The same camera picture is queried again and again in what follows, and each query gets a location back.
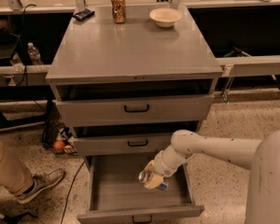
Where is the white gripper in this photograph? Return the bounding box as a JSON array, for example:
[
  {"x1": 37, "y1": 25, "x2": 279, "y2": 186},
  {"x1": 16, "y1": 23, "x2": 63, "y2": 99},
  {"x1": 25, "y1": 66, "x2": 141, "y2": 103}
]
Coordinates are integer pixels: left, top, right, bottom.
[{"x1": 144, "y1": 150, "x2": 178, "y2": 189}]

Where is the silver blue redbull can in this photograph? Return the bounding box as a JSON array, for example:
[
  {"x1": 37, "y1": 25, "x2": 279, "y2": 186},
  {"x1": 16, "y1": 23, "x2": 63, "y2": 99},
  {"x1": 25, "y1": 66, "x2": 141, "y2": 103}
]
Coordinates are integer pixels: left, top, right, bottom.
[{"x1": 138, "y1": 170, "x2": 169, "y2": 190}]

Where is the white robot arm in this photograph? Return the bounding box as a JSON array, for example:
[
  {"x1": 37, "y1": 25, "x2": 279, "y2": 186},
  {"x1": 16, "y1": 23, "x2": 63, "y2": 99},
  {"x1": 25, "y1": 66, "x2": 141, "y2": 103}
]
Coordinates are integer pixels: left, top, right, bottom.
[{"x1": 139, "y1": 130, "x2": 280, "y2": 224}]

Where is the grey middle drawer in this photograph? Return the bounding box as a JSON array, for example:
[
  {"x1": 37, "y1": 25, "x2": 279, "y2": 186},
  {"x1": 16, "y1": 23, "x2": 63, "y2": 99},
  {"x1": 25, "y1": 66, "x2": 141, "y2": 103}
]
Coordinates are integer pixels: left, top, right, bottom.
[{"x1": 73, "y1": 133, "x2": 172, "y2": 156}]

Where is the grey open bottom drawer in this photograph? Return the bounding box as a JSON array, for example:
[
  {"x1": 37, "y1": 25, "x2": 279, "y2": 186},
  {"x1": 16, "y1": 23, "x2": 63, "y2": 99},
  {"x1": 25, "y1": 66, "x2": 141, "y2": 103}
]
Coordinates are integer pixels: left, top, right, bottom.
[{"x1": 77, "y1": 153, "x2": 203, "y2": 224}]

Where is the grey top drawer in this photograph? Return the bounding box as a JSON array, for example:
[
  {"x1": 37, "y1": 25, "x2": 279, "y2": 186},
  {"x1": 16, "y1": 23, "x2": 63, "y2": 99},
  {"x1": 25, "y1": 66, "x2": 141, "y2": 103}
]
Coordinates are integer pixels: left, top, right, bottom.
[{"x1": 57, "y1": 95, "x2": 214, "y2": 127}]

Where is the grey metal drawer cabinet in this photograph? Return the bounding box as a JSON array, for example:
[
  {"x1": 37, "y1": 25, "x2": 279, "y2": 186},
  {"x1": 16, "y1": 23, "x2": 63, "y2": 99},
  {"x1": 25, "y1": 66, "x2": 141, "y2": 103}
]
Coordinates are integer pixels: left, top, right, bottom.
[{"x1": 45, "y1": 4, "x2": 224, "y2": 158}]

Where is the gold patterned can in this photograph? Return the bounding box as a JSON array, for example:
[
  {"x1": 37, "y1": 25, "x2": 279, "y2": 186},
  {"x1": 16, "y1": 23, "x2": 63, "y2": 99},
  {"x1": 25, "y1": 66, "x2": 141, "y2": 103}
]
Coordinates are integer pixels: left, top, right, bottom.
[{"x1": 110, "y1": 0, "x2": 126, "y2": 23}]

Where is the orange fruit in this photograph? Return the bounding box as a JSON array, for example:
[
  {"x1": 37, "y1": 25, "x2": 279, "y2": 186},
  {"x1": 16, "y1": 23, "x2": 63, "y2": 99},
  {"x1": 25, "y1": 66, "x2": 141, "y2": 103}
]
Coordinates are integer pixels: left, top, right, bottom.
[{"x1": 53, "y1": 140, "x2": 65, "y2": 150}]

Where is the grey sneaker shoe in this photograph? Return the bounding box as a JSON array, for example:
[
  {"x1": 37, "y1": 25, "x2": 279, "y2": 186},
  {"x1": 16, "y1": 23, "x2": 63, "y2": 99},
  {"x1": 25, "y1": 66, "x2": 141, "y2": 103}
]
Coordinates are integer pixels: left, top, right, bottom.
[{"x1": 16, "y1": 169, "x2": 64, "y2": 204}]

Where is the khaki trouser leg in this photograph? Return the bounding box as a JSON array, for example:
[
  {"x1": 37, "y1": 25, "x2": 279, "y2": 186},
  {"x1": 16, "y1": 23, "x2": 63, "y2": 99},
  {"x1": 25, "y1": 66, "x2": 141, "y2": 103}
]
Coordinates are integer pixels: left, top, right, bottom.
[{"x1": 0, "y1": 142, "x2": 34, "y2": 196}]

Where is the white ceramic bowl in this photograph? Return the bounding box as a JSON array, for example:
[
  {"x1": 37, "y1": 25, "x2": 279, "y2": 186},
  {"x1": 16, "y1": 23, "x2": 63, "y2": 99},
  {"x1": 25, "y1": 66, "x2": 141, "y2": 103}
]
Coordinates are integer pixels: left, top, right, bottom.
[{"x1": 149, "y1": 7, "x2": 182, "y2": 28}]

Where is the clear plastic water bottle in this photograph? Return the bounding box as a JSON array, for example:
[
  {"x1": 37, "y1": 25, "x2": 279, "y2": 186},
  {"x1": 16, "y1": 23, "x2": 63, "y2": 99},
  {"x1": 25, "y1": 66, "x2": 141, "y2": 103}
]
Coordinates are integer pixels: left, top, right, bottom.
[{"x1": 27, "y1": 42, "x2": 43, "y2": 65}]

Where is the black rectangular device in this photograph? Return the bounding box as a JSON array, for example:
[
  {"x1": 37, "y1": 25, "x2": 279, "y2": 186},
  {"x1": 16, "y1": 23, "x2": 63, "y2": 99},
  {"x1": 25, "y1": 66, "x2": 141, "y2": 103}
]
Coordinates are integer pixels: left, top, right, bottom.
[{"x1": 72, "y1": 8, "x2": 95, "y2": 21}]

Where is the black floor cable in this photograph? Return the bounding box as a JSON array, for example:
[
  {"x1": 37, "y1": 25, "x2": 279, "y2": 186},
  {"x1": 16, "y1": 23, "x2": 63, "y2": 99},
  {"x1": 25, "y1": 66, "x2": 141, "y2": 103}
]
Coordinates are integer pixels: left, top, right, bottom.
[{"x1": 59, "y1": 161, "x2": 86, "y2": 224}]

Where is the white wall power outlet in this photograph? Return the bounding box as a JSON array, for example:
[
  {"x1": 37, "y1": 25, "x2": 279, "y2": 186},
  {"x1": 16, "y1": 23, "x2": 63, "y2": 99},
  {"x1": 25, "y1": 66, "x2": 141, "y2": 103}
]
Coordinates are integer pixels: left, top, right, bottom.
[{"x1": 5, "y1": 76, "x2": 16, "y2": 86}]

